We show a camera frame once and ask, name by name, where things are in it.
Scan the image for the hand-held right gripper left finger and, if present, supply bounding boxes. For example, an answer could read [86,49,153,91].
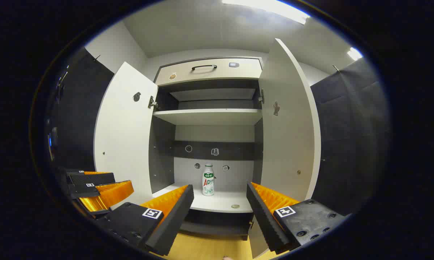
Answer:
[94,184,195,257]

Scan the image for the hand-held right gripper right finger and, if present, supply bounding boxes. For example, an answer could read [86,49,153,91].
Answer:
[246,182,347,255]

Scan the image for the white cabinet door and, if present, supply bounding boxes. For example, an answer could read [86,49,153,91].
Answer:
[94,61,159,209]
[248,38,322,259]

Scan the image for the white plastic bottle green label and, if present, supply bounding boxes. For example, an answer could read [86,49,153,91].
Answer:
[202,163,215,196]

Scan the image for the white cabinet shelf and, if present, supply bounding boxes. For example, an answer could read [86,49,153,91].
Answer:
[151,182,254,213]
[153,108,263,126]

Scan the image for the grey and white cabinet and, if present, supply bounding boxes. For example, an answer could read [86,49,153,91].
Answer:
[148,56,265,241]

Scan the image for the beige cabinet drawer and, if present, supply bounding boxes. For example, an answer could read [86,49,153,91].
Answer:
[155,58,264,86]

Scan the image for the black backdrop cloth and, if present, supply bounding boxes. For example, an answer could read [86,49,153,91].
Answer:
[310,58,390,215]
[53,47,115,171]

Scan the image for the small ceiling light panel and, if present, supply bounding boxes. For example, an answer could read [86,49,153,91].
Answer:
[347,47,364,61]

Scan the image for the long ceiling light panel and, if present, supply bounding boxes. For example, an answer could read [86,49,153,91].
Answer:
[222,0,311,25]

